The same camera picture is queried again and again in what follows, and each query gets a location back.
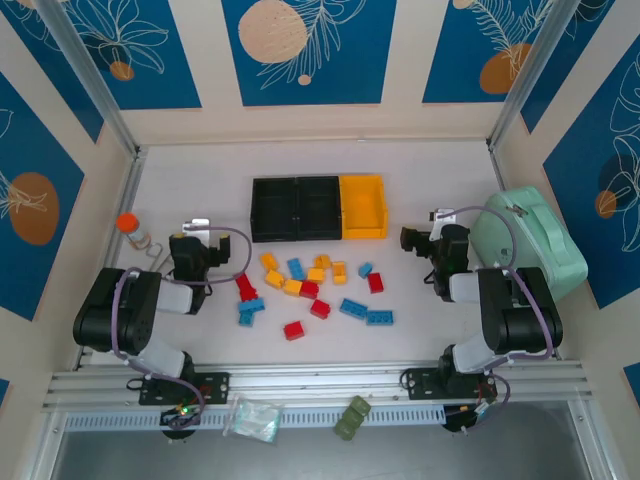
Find small red lego brick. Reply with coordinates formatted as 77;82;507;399
234;273;260;302

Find yellow plastic bin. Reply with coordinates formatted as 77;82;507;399
339;173;390;241

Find black plastic bin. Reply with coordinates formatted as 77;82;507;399
296;174;346;243
251;175;300;244

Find orange capped bottle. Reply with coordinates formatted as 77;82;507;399
116;212;153;251

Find mint green zip bag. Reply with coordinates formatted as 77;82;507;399
469;186;590;315

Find small circuit board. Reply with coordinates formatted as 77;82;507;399
159;404;204;442
444;401;497;436

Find clear plastic packet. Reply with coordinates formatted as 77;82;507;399
222;393;285;445

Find olive green block pack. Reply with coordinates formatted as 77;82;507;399
333;394;372;442

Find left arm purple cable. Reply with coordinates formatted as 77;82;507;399
112;225;254;431

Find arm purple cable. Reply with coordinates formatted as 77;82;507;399
437;204;559;434
112;225;254;431

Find metal wire tongs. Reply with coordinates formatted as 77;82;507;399
146;242;176;276

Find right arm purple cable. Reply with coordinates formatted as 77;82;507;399
437;204;559;434

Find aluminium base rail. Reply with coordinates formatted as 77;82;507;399
42;360;594;411

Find white slotted cable duct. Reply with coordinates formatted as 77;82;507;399
63;405;446;431

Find aluminium corner post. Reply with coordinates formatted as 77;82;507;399
487;0;576;151
34;0;146;161

